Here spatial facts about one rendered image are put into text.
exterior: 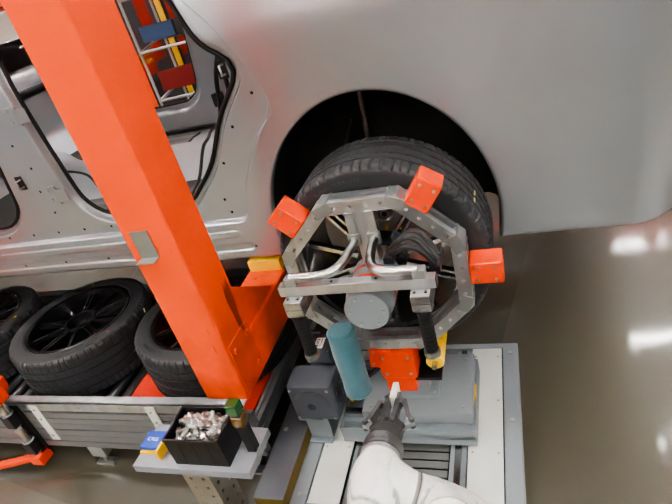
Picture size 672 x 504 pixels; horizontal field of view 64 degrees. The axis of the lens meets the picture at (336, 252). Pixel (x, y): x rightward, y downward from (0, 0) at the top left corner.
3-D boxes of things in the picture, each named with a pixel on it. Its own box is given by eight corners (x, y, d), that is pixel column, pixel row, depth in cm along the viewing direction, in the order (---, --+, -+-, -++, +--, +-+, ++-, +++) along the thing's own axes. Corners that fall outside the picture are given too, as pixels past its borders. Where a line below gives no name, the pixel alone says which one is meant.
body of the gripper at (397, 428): (399, 429, 117) (404, 405, 125) (362, 431, 119) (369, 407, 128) (405, 458, 119) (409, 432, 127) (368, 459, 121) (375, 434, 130)
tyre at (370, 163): (500, 298, 189) (483, 119, 156) (500, 344, 170) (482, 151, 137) (324, 304, 210) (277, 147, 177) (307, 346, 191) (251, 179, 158)
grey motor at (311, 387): (371, 370, 237) (352, 309, 220) (350, 451, 203) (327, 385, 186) (332, 371, 243) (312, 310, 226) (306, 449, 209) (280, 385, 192)
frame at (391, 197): (481, 333, 167) (458, 176, 140) (481, 348, 162) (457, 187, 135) (319, 338, 185) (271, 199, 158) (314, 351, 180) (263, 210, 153)
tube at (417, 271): (432, 237, 145) (426, 203, 140) (425, 279, 130) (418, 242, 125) (370, 243, 151) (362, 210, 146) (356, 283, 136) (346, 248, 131)
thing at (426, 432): (480, 374, 219) (477, 356, 215) (478, 447, 190) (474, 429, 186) (363, 374, 236) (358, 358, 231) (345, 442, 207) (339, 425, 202)
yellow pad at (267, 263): (292, 250, 222) (289, 240, 219) (282, 270, 211) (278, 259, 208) (262, 253, 226) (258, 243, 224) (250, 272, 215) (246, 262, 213)
